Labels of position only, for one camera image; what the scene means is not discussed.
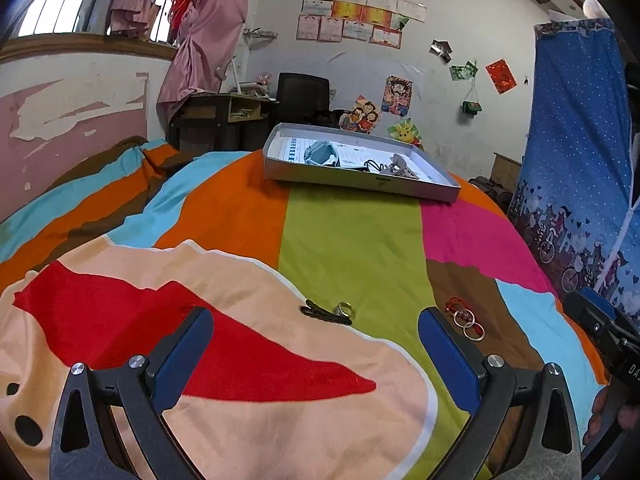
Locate yellow cartoon wall cutout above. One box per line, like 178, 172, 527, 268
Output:
387, 116, 426, 151

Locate white desk lamp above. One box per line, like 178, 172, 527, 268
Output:
216, 57, 243, 96

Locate person's right hand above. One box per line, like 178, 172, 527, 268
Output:
582, 387, 640, 446

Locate pile of papers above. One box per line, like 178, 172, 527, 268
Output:
242, 77, 276, 98

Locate red wall card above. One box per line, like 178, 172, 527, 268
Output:
485, 58, 517, 95

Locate grey cardboard tray box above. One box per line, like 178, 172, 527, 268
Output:
262, 122, 462, 204

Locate dark wooden desk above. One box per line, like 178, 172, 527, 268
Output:
167, 92, 278, 153

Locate black office chair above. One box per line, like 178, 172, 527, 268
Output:
276, 72, 351, 128

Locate large pink curtain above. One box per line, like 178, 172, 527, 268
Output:
157, 0, 251, 121

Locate blue smartwatch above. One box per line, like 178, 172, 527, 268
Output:
302, 141, 341, 167

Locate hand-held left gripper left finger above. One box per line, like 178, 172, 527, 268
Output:
49, 306, 221, 480

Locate black hair clip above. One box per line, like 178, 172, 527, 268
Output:
300, 300, 351, 323

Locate silver bangles with red string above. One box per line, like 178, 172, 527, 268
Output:
445, 297, 486, 342

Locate cartoon character wall poster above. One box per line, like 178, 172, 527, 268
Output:
381, 76, 414, 117

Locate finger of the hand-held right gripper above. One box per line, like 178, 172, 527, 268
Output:
564, 291, 608, 342
580, 286, 626, 322

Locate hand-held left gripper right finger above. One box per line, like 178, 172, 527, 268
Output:
417, 306, 583, 480

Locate small green hanging bag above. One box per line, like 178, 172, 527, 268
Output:
461, 82, 482, 116

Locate group of wall certificates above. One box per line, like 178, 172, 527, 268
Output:
296, 0, 427, 51

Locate dark suitcase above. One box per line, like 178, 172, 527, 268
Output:
467, 176, 513, 208

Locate blue printed fabric wardrobe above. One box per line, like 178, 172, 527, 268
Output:
507, 17, 640, 321

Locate colourful patchwork blanket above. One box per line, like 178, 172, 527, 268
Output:
0, 137, 608, 480

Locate cartoon family wall cutout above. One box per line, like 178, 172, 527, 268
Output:
339, 94, 381, 134

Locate barred window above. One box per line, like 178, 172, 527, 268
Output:
10, 0, 201, 46

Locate silver hair claw clip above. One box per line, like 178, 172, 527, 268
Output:
385, 154, 421, 179

